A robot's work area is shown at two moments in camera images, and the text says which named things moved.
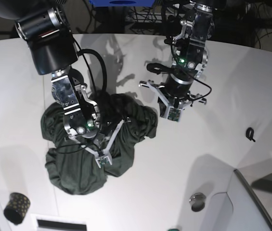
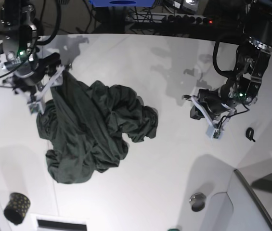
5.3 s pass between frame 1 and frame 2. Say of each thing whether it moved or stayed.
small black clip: stayed
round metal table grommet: stayed
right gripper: moved
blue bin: stayed
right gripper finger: moved
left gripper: moved
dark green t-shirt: moved
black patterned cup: stayed
